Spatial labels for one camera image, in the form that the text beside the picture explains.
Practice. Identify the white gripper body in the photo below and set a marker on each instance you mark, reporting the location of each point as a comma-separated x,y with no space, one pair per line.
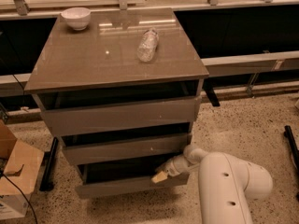
170,168

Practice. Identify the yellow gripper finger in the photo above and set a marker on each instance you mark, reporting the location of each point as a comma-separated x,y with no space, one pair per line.
161,176

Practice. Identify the grey bottom drawer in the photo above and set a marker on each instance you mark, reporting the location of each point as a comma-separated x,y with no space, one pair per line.
111,178

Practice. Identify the grey drawer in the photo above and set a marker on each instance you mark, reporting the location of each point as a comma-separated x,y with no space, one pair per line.
96,119
132,148
111,178

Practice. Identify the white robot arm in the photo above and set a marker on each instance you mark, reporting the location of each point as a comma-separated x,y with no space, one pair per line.
225,183

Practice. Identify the grey drawer cabinet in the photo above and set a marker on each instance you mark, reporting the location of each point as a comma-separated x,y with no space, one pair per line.
99,66

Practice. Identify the grey middle drawer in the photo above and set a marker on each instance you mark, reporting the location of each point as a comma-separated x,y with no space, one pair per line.
132,148

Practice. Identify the grey top drawer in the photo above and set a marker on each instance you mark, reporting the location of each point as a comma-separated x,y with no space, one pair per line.
96,119

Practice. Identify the black leg behind cabinet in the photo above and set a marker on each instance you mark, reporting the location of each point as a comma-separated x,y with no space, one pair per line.
211,95

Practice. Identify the black left floor bar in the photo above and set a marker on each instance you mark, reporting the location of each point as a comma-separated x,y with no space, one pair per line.
49,159

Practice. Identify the black floor bar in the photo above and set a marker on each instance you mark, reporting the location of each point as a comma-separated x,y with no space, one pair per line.
295,153
49,159

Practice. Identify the black right floor bar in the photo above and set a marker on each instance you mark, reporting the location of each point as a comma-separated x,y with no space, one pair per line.
295,153

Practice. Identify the clear plastic bottle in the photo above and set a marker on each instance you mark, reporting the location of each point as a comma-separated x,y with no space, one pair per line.
148,45

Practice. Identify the brown cardboard box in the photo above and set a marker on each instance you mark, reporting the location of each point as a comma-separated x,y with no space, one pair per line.
20,163

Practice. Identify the grey low ledge beam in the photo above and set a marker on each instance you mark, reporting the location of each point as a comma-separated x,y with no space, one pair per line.
12,85

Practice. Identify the white ceramic bowl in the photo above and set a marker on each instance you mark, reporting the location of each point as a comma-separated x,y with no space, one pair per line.
78,18

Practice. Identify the metal window rail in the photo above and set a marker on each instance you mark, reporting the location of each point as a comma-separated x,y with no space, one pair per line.
149,0

